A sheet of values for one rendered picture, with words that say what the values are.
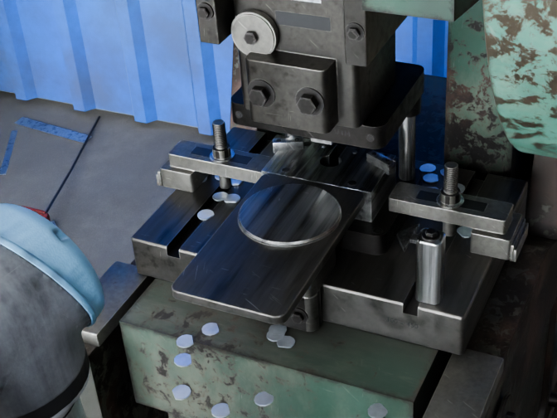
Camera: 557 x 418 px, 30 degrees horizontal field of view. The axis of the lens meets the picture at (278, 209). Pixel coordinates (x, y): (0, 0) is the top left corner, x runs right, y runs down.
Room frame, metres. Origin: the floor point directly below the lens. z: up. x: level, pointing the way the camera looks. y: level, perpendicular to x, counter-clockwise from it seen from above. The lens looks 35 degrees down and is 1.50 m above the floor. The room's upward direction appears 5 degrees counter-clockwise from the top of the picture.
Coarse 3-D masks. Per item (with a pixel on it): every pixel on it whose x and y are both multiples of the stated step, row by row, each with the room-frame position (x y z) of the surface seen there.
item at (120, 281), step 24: (120, 264) 1.12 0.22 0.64; (120, 288) 1.07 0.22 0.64; (144, 288) 1.08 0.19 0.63; (120, 312) 1.03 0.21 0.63; (96, 336) 0.98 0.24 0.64; (120, 336) 1.03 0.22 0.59; (96, 360) 0.98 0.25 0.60; (120, 360) 1.02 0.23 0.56; (96, 384) 0.97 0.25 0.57; (120, 384) 1.03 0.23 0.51; (120, 408) 1.02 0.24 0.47; (144, 408) 1.06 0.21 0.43
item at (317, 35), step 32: (256, 0) 1.07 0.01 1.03; (288, 0) 1.05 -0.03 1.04; (320, 0) 1.03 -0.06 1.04; (256, 32) 1.06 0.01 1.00; (288, 32) 1.05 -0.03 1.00; (320, 32) 1.04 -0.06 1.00; (256, 64) 1.04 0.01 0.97; (288, 64) 1.02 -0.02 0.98; (320, 64) 1.02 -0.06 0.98; (384, 64) 1.09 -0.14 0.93; (256, 96) 1.03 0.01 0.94; (288, 96) 1.02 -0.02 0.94; (320, 96) 1.00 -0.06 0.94; (352, 96) 1.02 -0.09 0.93; (320, 128) 1.00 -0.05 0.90
